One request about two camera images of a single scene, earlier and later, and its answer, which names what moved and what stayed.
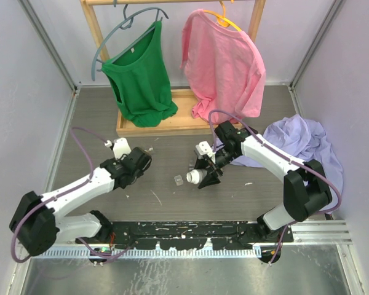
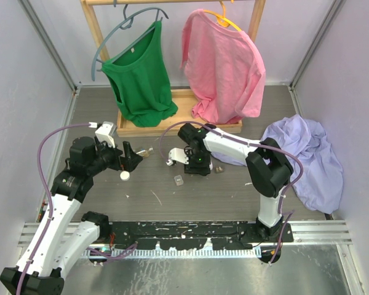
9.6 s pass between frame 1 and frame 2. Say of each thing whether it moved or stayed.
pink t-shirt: stayed
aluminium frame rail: stayed
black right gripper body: moved
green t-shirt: stayed
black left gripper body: moved
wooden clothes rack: stayed
